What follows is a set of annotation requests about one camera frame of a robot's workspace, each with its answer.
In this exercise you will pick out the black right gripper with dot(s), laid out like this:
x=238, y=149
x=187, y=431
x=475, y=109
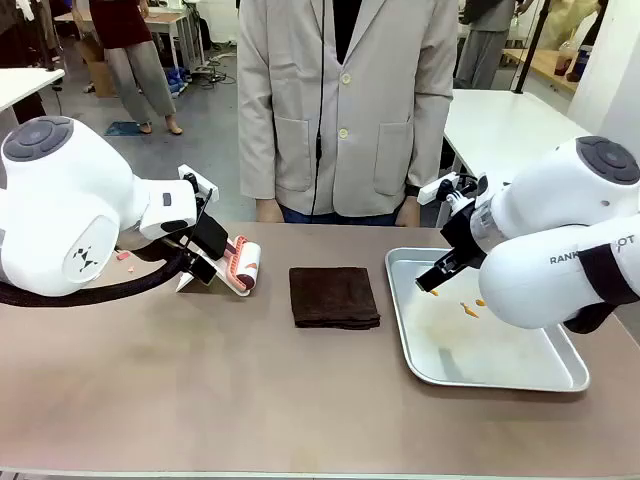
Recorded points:
x=462, y=237

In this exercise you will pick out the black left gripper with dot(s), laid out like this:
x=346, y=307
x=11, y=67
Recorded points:
x=210, y=237

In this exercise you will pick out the pink lint roller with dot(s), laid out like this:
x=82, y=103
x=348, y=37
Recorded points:
x=245, y=262

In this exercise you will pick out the dark brown cloth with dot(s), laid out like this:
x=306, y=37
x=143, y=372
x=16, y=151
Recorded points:
x=334, y=298

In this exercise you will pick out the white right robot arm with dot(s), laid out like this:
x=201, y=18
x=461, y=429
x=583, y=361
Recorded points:
x=550, y=200

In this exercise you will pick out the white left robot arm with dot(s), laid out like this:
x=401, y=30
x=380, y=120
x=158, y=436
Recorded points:
x=60, y=200

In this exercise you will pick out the person left forearm beige sleeve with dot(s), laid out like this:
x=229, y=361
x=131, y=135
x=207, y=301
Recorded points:
x=430, y=140

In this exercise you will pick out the person right forearm beige sleeve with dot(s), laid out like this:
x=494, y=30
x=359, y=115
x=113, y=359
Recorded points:
x=255, y=150

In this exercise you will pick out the person left hand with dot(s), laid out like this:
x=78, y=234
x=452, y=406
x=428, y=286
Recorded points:
x=409, y=214

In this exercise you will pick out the person right hand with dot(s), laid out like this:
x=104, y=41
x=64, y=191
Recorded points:
x=268, y=210

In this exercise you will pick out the white folded roller stand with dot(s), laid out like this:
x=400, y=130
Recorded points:
x=240, y=292

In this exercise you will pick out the black wrist watch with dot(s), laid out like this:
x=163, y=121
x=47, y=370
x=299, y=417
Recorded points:
x=412, y=190

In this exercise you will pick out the pink paper scrap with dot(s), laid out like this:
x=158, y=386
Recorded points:
x=122, y=256

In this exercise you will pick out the silver metal tray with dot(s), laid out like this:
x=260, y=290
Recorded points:
x=475, y=350

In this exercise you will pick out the large white table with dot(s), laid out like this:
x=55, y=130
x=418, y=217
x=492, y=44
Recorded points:
x=510, y=125

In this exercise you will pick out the blue floor mat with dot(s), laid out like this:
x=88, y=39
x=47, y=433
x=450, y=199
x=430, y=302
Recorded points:
x=122, y=128

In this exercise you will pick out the person in beige jacket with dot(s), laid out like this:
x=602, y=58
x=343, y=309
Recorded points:
x=350, y=100

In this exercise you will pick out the blue bags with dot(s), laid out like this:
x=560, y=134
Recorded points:
x=177, y=82

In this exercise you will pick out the person in maroon top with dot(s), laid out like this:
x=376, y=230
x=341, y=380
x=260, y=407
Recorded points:
x=135, y=65

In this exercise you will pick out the wooden workbench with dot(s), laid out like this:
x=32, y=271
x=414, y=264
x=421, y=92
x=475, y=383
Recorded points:
x=540, y=67

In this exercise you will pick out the person in grey clothes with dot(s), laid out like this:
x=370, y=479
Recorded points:
x=485, y=45

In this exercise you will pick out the cardboard box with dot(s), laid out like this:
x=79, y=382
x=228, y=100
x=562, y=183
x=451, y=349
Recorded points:
x=100, y=70

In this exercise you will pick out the black metal pole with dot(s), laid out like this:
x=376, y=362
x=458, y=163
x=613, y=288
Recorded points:
x=531, y=45

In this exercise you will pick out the clear cup red drink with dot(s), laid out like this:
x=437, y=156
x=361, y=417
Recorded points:
x=565, y=60

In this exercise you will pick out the dark blue cup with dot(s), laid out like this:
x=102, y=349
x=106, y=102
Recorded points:
x=580, y=62

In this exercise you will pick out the wooden top background desk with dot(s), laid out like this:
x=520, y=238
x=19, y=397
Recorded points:
x=165, y=20

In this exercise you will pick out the white side table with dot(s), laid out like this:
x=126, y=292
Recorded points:
x=25, y=85

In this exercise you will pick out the person in yellow coat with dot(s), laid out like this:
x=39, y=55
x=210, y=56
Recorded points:
x=570, y=20

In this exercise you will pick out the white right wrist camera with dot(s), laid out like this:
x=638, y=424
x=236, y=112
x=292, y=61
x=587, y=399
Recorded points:
x=436, y=189

